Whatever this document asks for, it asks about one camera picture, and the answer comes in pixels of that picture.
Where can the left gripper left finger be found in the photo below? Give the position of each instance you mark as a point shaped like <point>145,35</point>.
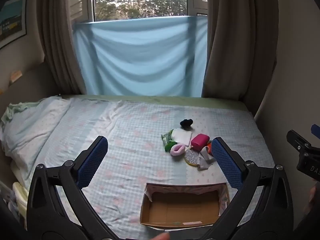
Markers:
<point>57,207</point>

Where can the light blue hanging cloth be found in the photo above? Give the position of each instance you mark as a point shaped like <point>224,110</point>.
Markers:
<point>159,56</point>

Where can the black fuzzy scrunchie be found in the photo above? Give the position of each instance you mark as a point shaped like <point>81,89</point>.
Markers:
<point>186,123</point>

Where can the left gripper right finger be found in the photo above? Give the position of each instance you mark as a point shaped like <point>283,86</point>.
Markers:
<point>262,208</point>

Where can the person's left hand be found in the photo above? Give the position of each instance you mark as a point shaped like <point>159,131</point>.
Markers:
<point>162,236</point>

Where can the green snack packet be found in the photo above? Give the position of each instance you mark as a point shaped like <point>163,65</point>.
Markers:
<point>168,141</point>

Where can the orange fluffy pompom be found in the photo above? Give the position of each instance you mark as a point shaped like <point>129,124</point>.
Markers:
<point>209,148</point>

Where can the magenta fabric pouch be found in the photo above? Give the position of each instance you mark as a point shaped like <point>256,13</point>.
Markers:
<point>199,142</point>

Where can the white tissue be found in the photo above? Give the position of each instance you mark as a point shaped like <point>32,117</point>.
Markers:
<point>181,136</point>

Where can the cardboard box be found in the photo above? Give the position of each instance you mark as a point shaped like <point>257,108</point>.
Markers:
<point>183,206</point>

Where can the light blue checkered bedsheet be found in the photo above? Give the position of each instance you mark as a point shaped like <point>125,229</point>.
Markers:
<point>136,154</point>

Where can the round silver glitter pad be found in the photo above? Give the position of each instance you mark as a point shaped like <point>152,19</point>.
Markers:
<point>191,157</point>

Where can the white patterned pillow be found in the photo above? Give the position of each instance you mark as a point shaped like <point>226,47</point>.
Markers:
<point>26,126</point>

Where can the brown curtain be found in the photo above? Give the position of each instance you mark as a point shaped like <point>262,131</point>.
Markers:
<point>55,31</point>
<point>241,54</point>

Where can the grey cloth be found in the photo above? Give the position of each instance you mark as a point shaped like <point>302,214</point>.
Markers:
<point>204,160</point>

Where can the left brown curtain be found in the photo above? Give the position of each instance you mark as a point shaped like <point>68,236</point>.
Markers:
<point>55,31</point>

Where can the right brown curtain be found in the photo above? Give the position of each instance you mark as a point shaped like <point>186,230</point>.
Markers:
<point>241,54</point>

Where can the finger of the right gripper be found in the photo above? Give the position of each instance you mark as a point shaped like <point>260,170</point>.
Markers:
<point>297,141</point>
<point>315,130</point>

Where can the person's right hand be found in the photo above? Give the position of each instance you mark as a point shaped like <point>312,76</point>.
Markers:
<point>313,199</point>

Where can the framed wall picture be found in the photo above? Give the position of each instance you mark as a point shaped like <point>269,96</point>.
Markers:
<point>13,21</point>

